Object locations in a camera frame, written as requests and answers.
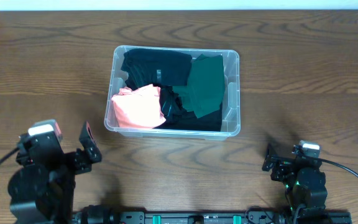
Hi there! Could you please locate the pink garment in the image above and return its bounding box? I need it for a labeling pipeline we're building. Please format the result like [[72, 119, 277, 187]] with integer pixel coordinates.
[[111, 84, 166, 129]]

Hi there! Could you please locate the large black garment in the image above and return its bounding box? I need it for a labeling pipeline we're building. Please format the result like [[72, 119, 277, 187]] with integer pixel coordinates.
[[157, 105, 222, 132]]

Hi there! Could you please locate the dark green garment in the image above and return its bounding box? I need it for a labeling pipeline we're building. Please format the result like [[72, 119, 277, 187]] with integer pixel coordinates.
[[173, 54, 226, 118]]

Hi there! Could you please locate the small black garment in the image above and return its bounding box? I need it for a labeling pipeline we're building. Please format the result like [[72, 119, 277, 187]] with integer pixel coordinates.
[[159, 87, 185, 123]]

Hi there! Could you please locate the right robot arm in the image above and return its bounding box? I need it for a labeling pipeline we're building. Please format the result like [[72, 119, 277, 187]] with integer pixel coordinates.
[[262, 141, 328, 223]]

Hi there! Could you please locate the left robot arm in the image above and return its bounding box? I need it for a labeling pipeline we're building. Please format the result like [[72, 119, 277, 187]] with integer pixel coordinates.
[[7, 119, 102, 223]]

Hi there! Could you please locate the clear plastic storage bin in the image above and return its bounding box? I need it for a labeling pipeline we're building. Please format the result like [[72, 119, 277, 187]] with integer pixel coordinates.
[[104, 45, 241, 141]]

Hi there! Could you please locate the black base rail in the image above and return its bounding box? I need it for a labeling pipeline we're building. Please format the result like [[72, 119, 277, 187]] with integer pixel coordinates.
[[71, 211, 353, 224]]

